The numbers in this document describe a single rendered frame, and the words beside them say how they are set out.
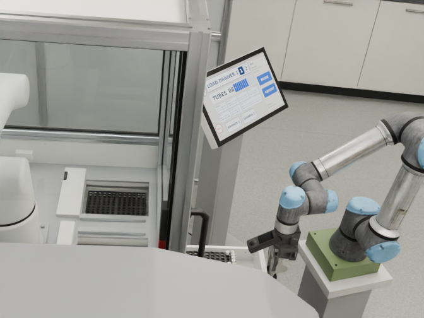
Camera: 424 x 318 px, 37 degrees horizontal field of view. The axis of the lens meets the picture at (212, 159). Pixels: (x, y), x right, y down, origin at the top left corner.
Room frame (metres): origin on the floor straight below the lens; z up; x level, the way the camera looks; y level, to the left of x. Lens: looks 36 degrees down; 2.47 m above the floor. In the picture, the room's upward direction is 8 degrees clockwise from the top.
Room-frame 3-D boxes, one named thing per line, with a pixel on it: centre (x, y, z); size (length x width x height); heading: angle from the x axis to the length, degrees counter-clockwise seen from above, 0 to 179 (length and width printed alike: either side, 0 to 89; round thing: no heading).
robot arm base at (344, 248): (1.82, -0.57, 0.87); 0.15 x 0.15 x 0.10
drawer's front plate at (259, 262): (1.56, -0.23, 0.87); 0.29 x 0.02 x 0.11; 8
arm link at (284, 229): (1.57, -0.27, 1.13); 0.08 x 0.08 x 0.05
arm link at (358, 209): (1.82, -0.58, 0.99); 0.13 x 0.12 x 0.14; 21
